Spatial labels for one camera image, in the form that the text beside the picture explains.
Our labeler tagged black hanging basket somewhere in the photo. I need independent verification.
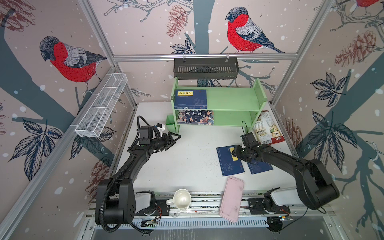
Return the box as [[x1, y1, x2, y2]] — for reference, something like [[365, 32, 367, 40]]
[[174, 58, 239, 80]]

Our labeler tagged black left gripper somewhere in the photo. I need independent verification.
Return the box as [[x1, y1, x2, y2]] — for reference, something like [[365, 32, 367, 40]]
[[150, 131, 181, 151]]

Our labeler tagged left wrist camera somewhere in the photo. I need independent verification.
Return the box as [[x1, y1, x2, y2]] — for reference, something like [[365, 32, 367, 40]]
[[138, 123, 166, 145]]

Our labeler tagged snack bag red white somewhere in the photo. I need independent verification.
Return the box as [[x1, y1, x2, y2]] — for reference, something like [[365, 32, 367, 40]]
[[253, 111, 285, 145]]

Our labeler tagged colourful cartoon cover book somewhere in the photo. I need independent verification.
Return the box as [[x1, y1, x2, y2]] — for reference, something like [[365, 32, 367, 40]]
[[176, 110, 214, 126]]

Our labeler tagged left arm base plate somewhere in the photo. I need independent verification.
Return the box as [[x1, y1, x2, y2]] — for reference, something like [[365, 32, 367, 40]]
[[135, 191, 170, 217]]

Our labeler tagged pink rectangular tray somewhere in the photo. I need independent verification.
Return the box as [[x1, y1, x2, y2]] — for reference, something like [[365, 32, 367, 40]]
[[219, 176, 245, 223]]

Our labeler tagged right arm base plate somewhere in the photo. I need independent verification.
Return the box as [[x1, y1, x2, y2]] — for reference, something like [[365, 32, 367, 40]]
[[247, 188, 291, 216]]

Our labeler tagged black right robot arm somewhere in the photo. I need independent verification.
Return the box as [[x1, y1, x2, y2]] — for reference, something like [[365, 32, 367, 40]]
[[232, 145, 340, 210]]

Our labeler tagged white ceramic mug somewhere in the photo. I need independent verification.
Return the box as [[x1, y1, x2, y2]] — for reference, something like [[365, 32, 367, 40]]
[[166, 189, 192, 211]]

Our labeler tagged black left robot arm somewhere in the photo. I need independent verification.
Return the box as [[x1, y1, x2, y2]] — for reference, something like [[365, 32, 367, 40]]
[[95, 132, 181, 233]]

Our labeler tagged green wooden shelf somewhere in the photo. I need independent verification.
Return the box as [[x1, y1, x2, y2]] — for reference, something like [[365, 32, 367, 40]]
[[166, 77, 268, 136]]

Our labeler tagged white wire mesh basket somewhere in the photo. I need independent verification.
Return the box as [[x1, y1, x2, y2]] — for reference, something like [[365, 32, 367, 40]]
[[75, 73, 128, 138]]

